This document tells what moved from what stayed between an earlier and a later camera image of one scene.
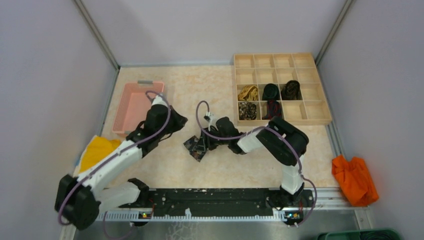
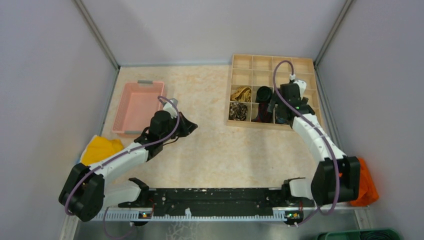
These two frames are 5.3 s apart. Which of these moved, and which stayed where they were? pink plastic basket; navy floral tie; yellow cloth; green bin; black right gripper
Moved: black right gripper; navy floral tie
Stayed: green bin; yellow cloth; pink plastic basket
